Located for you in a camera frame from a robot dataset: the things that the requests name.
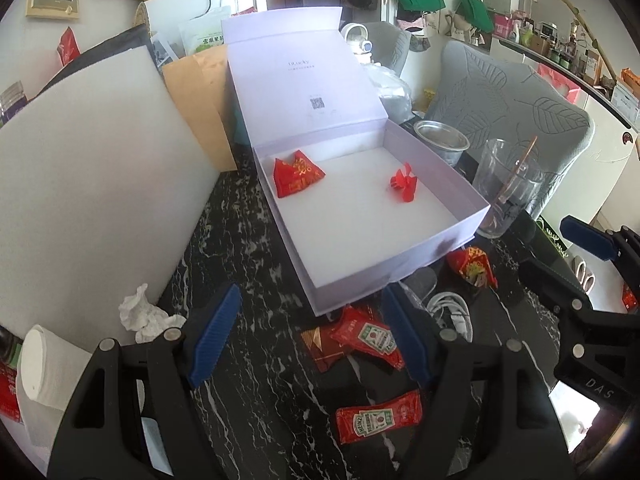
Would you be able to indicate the red plastic propeller fan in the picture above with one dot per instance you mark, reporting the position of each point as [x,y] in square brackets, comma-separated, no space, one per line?
[405,183]

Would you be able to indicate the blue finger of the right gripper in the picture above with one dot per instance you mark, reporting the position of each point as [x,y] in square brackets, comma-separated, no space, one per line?
[552,290]
[587,237]

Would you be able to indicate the red orange snack packet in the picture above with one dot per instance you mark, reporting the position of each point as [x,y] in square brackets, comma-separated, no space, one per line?
[473,265]

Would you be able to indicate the copper spoon in cup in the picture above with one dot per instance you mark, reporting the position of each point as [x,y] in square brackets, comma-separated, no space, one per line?
[521,176]

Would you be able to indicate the clear glass cup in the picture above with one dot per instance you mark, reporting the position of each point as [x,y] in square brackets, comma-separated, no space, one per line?
[487,182]

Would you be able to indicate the red triangular candy pouch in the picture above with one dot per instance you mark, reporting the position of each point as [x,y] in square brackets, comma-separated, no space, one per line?
[294,177]

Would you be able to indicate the small steel bowl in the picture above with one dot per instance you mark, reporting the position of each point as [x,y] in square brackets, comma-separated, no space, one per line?
[447,142]

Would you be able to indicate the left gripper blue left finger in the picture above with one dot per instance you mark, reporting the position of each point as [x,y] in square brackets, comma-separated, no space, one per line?
[209,329]

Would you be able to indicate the crumpled white tissue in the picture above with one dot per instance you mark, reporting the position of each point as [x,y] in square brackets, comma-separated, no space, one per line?
[145,320]

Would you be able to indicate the grey leaf pattern chair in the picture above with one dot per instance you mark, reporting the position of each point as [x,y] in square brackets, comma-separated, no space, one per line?
[485,98]

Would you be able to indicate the ketchup packet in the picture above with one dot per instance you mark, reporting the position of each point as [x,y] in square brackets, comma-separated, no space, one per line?
[362,422]
[358,330]

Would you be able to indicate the white foam board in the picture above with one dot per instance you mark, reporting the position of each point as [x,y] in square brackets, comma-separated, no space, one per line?
[102,186]

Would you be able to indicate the green snack bag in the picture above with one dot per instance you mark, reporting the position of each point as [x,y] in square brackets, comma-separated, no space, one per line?
[204,32]

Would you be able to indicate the white open gift box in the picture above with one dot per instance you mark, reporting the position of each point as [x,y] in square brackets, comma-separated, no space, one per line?
[300,87]

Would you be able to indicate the white paper towel roll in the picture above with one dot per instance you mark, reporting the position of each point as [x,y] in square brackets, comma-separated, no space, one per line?
[49,369]

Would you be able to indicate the clear plastic bag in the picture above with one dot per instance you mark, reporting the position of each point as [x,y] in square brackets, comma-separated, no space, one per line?
[393,92]

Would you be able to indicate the white mini fridge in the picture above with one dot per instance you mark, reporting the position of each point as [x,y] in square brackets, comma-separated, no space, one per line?
[165,16]

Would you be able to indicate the brown paper envelope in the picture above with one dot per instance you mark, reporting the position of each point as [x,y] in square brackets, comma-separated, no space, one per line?
[200,86]

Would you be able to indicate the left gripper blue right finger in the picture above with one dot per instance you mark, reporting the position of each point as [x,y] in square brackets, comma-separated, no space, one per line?
[394,308]

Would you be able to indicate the white small kettle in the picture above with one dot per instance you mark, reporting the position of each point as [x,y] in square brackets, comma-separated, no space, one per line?
[356,36]

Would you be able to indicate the dark red tea packet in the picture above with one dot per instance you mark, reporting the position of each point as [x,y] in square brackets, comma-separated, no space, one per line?
[322,348]

